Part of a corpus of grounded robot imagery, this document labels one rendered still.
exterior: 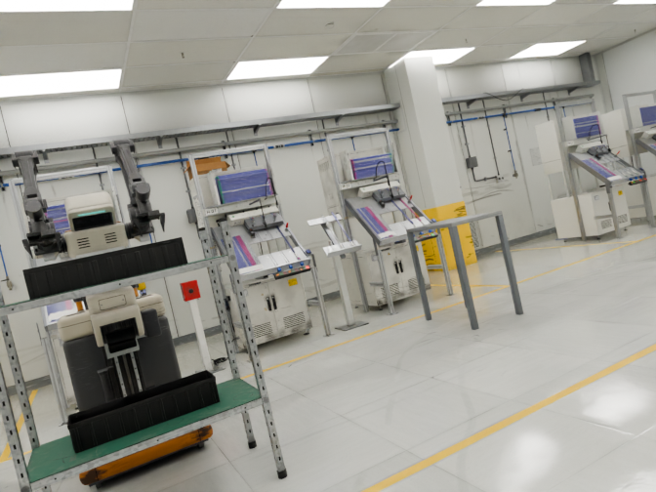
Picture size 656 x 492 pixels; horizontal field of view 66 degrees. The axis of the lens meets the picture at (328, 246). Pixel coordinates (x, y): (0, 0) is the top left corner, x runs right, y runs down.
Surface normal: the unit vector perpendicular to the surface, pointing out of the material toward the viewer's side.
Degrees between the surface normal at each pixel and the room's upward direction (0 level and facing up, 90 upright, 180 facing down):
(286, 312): 90
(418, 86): 90
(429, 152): 90
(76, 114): 90
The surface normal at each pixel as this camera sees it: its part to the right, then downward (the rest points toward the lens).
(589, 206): -0.87, 0.22
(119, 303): 0.46, 0.07
